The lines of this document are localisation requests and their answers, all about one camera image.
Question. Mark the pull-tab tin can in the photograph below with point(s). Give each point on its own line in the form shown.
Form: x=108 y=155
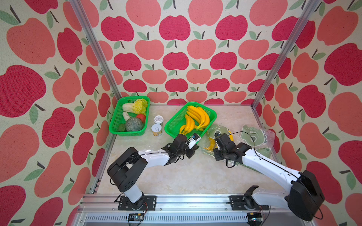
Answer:
x=156 y=130

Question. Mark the green pepper toy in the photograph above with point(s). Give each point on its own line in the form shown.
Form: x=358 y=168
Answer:
x=121 y=128

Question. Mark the yellow banana bunch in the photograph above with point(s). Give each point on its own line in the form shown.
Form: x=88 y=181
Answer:
x=199 y=115

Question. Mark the green netted melon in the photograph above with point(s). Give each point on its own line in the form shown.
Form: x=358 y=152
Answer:
x=134 y=124

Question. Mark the white lidded cup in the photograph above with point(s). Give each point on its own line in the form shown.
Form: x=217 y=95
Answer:
x=158 y=119

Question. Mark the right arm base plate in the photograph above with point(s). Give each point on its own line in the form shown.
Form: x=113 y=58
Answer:
x=245 y=203

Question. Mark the empty green plastic basket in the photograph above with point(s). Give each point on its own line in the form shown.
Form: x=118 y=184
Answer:
x=173 y=126

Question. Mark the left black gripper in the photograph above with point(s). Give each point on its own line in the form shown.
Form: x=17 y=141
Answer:
x=194 y=148

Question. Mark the left aluminium frame post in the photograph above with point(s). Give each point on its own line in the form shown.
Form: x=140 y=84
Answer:
x=85 y=23

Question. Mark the aluminium frame post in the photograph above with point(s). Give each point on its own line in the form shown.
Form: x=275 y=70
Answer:
x=85 y=23
x=308 y=10

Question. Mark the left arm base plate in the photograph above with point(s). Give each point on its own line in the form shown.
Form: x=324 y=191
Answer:
x=145 y=203

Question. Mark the green basket with vegetables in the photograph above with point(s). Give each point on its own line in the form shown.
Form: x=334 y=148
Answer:
x=117 y=117

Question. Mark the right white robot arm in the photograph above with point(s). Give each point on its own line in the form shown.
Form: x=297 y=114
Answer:
x=301 y=192

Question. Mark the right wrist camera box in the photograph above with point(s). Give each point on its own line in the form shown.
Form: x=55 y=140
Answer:
x=223 y=139

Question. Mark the napa cabbage toy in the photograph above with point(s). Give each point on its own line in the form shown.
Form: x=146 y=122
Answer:
x=138 y=107

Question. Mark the white mushroom toy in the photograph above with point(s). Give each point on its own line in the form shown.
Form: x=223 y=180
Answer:
x=126 y=116

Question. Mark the right aluminium frame post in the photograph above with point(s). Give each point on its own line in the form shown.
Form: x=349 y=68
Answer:
x=308 y=10

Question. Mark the front aluminium rail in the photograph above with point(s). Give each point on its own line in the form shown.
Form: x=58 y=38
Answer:
x=179 y=210

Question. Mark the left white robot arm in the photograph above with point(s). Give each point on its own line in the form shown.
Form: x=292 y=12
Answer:
x=126 y=169

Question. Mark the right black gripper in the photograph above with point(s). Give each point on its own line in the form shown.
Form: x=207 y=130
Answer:
x=215 y=154

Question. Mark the red tomato toy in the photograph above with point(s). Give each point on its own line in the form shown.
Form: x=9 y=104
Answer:
x=142 y=117

